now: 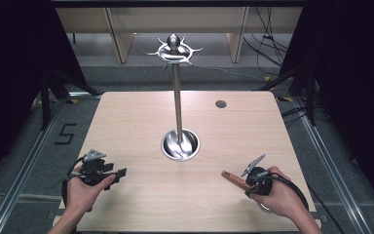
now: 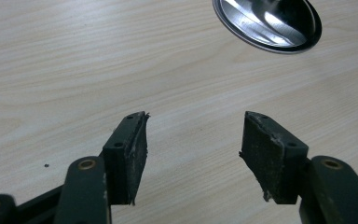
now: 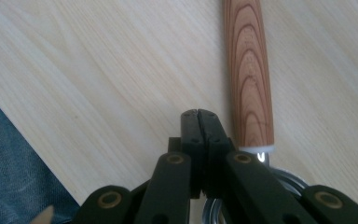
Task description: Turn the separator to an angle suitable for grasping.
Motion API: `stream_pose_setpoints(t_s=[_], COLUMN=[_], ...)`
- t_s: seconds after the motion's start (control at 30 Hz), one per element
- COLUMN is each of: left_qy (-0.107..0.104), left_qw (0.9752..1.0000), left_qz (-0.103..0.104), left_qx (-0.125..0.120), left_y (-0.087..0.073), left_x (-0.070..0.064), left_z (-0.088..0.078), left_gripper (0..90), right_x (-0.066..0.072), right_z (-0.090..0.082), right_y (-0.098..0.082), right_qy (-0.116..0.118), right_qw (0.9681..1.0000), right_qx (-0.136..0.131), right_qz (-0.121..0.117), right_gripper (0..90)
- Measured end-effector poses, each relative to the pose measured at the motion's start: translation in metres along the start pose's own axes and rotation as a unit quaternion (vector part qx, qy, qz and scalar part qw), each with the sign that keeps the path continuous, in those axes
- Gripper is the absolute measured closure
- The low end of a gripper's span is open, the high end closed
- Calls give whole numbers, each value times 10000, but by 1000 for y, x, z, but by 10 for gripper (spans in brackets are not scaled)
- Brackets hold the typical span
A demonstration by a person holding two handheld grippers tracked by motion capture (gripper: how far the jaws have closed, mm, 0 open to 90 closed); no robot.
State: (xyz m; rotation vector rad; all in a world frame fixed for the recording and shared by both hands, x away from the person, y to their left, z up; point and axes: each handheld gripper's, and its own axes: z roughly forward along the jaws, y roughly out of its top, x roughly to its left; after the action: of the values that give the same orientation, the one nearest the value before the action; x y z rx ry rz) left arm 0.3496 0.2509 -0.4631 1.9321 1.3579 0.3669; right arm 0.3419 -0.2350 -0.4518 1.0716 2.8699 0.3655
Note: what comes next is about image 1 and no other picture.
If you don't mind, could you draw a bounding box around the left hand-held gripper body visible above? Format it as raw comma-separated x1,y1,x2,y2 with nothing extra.
77,148,112,187

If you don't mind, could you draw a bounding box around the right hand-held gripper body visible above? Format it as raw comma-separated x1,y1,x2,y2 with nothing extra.
241,153,274,197

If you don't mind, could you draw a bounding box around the wooden handled utensil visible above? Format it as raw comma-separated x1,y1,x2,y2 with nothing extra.
221,170,253,193

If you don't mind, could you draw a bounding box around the steel utensil stand with hooks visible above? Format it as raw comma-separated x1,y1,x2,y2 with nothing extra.
140,33,205,163

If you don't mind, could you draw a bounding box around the person's right hand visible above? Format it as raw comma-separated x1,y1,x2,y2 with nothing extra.
249,166,302,218

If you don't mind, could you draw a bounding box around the person's left hand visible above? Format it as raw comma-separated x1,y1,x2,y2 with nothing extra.
64,165,117,215

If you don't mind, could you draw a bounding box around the black metal stand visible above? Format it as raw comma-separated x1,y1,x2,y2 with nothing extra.
39,68,102,132
255,59,319,127

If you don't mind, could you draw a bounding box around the dark curtain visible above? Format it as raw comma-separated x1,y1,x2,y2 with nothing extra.
0,0,89,191
278,0,374,209

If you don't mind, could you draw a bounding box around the beige wooden desk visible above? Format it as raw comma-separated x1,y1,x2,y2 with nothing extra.
55,7,304,64

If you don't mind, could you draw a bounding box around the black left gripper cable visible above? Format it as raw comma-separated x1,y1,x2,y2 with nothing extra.
60,155,88,209

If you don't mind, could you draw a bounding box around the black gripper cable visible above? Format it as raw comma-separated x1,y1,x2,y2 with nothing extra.
60,155,88,209
271,173,348,234

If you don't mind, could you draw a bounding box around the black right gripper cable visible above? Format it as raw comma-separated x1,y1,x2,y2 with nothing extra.
271,173,348,234

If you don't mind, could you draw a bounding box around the aluminium floor rail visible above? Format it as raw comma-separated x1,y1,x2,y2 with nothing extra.
291,97,371,234
0,91,103,234

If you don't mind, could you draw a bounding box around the thin white floor cable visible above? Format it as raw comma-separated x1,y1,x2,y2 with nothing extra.
191,63,268,83

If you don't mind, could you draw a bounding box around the bundle of black hanging cables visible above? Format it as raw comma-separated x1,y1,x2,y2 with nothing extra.
243,7,290,67

